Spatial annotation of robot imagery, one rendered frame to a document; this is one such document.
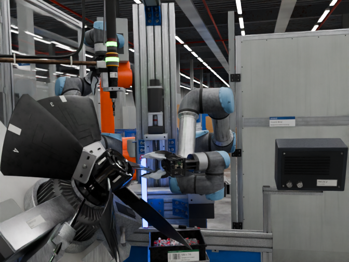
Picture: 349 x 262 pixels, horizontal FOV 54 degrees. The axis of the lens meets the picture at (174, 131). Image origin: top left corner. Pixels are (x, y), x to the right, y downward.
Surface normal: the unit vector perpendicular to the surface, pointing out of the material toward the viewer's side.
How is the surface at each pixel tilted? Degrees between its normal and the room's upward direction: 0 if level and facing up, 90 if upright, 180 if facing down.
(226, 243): 90
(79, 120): 49
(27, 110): 71
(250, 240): 90
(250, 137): 90
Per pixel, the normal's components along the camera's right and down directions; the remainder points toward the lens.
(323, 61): -0.18, 0.07
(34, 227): 0.73, -0.66
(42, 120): 0.80, -0.26
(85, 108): 0.40, -0.71
